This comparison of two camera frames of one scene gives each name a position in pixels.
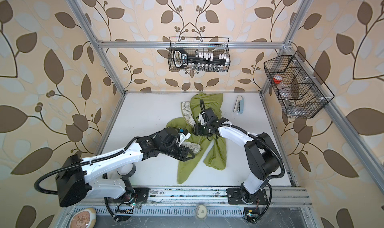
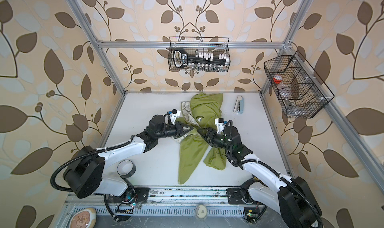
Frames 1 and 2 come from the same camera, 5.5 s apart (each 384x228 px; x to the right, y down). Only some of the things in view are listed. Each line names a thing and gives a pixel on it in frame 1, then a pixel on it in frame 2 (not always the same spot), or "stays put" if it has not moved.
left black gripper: x=182 y=155 → x=179 y=129
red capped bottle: x=277 y=79 stays put
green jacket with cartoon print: x=216 y=158 stays put
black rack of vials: x=200 y=60 stays put
